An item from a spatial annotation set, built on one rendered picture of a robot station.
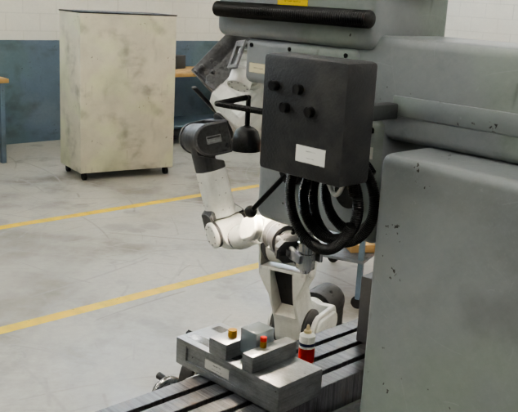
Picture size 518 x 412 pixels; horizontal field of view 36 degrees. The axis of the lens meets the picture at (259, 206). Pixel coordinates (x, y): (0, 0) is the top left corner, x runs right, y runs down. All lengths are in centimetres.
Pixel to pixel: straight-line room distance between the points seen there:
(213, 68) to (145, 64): 568
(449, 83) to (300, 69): 29
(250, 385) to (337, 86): 80
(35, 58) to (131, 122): 221
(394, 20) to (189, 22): 962
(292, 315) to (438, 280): 145
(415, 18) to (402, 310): 60
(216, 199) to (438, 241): 106
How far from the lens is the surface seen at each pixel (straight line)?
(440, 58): 154
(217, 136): 233
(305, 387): 189
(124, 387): 398
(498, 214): 136
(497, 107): 148
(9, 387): 404
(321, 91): 138
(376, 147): 163
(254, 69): 186
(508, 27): 1197
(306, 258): 195
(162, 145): 831
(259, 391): 186
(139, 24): 805
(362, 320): 222
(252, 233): 213
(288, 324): 288
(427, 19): 176
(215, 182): 235
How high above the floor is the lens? 182
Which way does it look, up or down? 14 degrees down
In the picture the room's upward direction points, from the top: 3 degrees clockwise
